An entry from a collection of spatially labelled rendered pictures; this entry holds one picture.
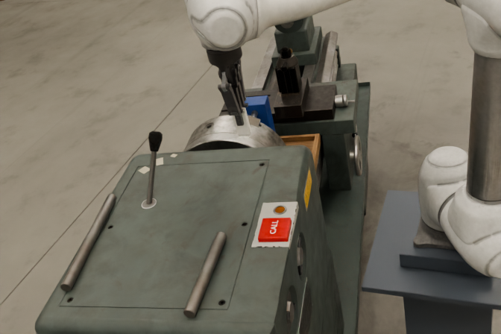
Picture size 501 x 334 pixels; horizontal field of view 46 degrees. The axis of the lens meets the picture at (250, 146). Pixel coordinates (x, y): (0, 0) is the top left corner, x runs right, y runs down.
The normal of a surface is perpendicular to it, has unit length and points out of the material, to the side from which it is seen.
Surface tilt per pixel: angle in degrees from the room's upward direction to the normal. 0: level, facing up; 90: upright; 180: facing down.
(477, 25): 94
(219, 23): 92
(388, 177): 0
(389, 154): 0
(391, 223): 0
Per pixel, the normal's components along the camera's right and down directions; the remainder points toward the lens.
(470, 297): -0.20, -0.81
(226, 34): 0.03, 0.52
